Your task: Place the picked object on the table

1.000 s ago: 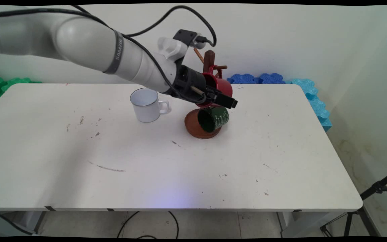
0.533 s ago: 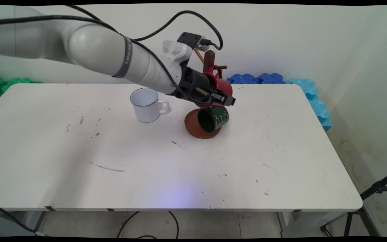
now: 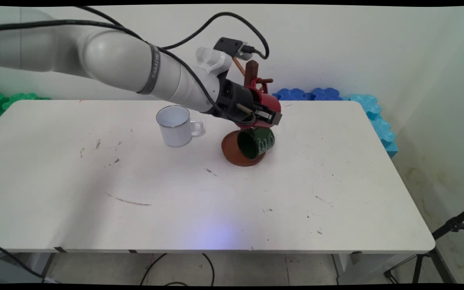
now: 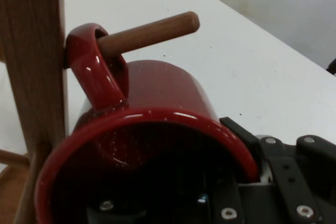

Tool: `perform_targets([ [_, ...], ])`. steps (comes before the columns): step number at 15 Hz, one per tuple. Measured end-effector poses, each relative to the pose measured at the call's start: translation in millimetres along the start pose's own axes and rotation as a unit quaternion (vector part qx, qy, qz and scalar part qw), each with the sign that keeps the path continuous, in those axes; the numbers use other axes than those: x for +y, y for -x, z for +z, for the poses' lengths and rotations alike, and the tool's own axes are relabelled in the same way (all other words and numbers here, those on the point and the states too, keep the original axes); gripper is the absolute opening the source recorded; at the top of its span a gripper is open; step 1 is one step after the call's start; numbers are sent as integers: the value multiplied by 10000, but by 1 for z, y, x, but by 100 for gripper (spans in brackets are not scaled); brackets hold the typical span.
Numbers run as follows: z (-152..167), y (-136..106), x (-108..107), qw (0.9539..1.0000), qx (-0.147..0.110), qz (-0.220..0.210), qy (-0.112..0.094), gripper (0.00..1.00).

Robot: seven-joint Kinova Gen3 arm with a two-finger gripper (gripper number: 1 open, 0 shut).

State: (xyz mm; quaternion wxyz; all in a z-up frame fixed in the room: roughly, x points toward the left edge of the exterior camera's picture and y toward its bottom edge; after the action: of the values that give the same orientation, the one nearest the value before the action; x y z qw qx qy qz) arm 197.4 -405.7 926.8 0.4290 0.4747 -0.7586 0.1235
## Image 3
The dark red mug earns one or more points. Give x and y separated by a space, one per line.
270 102

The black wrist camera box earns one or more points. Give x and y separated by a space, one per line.
228 44

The grey table leg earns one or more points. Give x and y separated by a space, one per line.
361 268

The dark blue foam mat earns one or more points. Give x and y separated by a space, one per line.
326 94
290 95

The white enamel mug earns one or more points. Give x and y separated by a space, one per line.
175 129

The wooden mug tree stand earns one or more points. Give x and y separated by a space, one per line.
232 155

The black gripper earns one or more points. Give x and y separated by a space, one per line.
234 100

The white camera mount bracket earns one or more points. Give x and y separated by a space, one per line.
212 60

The light blue foam mat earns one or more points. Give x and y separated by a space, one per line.
365 105
385 137

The black tripod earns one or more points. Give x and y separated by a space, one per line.
453 225

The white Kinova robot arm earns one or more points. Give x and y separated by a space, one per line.
115 56

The dark green mug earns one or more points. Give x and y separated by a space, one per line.
256 144

